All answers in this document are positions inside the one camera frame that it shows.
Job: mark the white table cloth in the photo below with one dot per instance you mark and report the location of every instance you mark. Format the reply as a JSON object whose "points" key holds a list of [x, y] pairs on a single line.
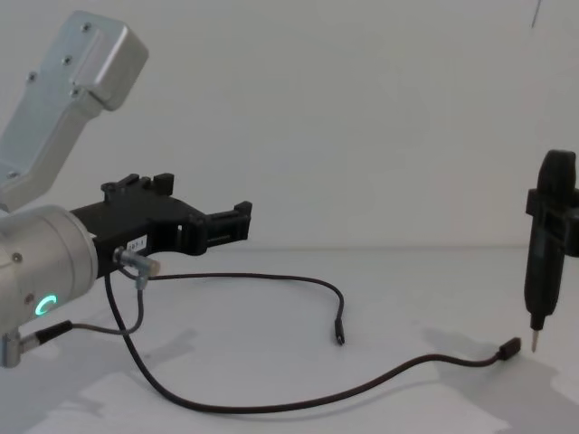
{"points": [[289, 316]]}

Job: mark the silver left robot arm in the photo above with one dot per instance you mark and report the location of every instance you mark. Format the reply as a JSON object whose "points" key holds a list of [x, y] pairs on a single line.
{"points": [[45, 253]]}

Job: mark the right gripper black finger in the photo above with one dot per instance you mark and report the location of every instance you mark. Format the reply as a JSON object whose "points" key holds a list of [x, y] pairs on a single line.
{"points": [[567, 235]]}

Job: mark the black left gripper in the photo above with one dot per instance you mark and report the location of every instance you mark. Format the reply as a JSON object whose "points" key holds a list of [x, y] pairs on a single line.
{"points": [[122, 221]]}

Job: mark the black electric screwdriver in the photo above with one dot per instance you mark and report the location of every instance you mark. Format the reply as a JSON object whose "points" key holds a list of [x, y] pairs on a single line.
{"points": [[545, 280]]}

